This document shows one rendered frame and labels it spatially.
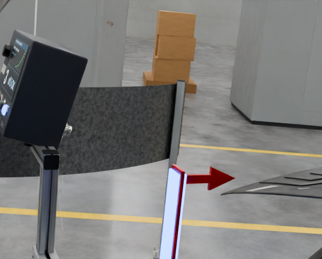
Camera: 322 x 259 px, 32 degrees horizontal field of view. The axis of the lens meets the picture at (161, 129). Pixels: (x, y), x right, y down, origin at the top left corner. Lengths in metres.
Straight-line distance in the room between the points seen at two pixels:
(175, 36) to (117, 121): 6.23
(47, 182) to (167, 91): 1.82
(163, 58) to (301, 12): 2.69
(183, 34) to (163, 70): 0.63
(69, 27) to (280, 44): 2.51
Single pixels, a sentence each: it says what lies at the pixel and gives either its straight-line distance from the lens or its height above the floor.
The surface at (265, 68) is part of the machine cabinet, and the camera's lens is 6.89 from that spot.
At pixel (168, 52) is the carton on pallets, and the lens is 8.80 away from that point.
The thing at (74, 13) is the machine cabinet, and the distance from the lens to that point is 6.69.
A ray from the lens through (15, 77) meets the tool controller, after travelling 1.11.
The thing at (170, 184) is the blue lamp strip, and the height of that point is 1.17.
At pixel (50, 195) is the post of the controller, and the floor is 0.97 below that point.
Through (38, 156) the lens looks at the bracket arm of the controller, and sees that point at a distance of 1.09.
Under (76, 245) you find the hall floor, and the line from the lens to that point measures 3.19.
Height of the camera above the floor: 1.34
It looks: 13 degrees down
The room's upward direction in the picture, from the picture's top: 6 degrees clockwise
